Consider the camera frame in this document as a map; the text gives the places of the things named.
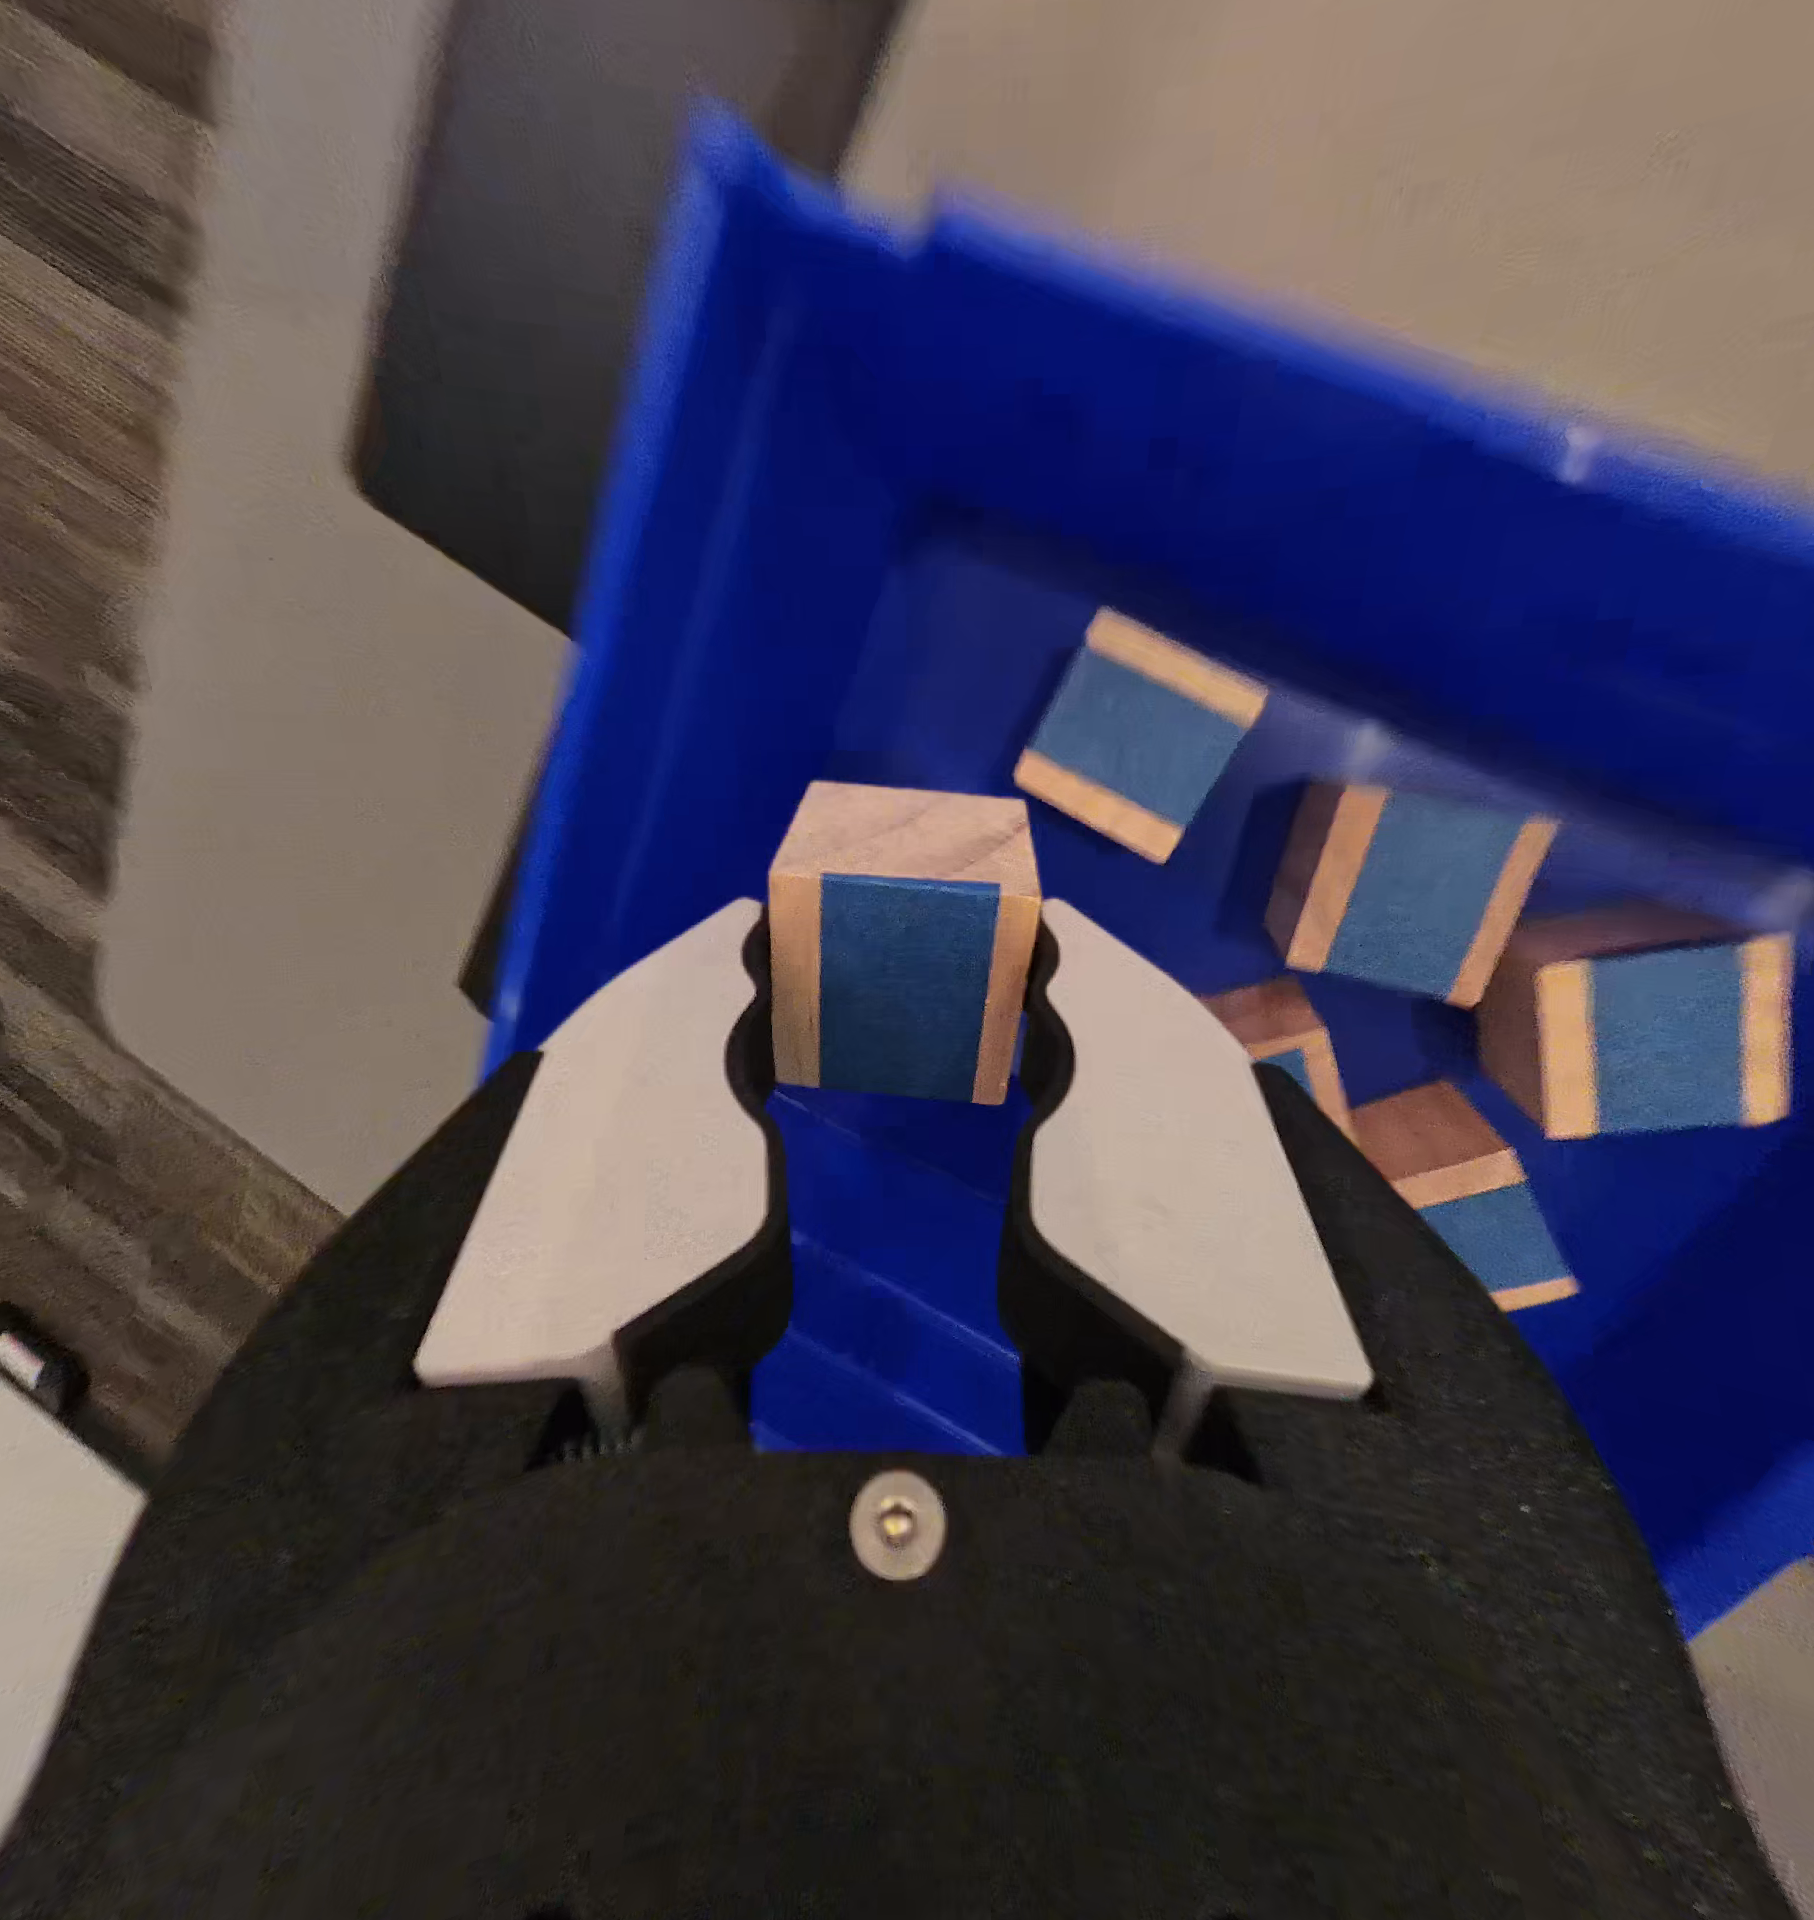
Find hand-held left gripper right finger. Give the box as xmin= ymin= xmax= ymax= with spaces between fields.
xmin=1001 ymin=900 xmax=1380 ymax=1464

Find white flat surface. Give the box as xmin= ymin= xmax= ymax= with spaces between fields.
xmin=0 ymin=1332 xmax=152 ymax=1920

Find wooden cube with blue stripe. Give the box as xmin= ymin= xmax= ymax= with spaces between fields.
xmin=1015 ymin=601 xmax=1267 ymax=865
xmin=1206 ymin=978 xmax=1360 ymax=1142
xmin=1477 ymin=908 xmax=1799 ymax=1142
xmin=1351 ymin=1082 xmax=1583 ymax=1315
xmin=769 ymin=776 xmax=1048 ymax=1110
xmin=1266 ymin=776 xmax=1562 ymax=1009

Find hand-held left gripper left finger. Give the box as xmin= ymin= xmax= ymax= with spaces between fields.
xmin=414 ymin=900 xmax=798 ymax=1435

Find blue plastic bin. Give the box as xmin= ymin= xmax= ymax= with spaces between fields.
xmin=463 ymin=95 xmax=1814 ymax=1638

